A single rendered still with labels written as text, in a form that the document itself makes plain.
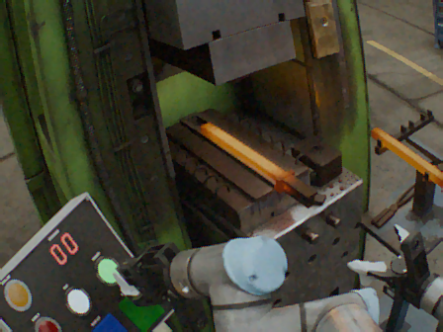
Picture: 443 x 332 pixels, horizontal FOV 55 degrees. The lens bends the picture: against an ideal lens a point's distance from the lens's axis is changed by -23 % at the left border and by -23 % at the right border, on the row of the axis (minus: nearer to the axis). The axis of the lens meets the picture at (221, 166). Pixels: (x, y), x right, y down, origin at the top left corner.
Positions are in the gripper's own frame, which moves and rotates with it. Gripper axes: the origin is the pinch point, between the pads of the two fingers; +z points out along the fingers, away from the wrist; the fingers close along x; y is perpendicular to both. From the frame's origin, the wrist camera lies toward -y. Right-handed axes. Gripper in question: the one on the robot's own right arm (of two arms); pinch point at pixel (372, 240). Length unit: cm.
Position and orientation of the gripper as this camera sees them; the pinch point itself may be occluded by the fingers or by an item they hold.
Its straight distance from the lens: 99.9
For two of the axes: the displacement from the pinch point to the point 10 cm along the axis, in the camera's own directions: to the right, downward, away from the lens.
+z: -5.4, -4.0, 7.5
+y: 1.5, 8.3, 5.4
